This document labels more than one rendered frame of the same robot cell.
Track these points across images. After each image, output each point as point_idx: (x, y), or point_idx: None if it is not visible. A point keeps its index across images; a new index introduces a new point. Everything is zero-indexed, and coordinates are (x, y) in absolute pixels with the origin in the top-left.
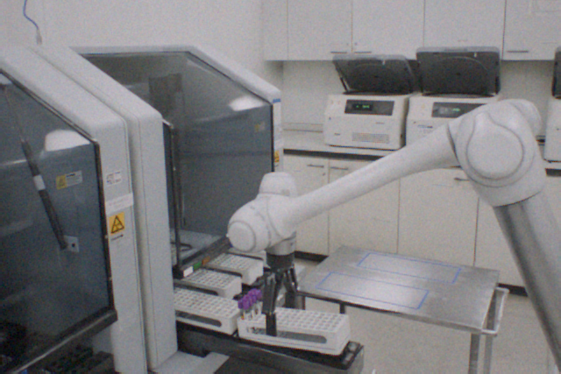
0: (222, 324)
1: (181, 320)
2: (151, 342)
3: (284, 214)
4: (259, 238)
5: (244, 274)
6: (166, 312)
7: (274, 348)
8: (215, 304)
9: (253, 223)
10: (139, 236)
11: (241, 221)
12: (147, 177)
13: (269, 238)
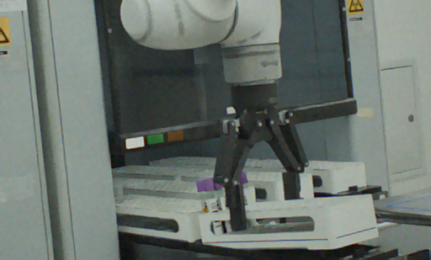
0: (179, 225)
1: (130, 230)
2: (66, 244)
3: None
4: (157, 12)
5: (268, 189)
6: (97, 204)
7: (246, 252)
8: (182, 204)
9: None
10: (43, 66)
11: None
12: None
13: (178, 17)
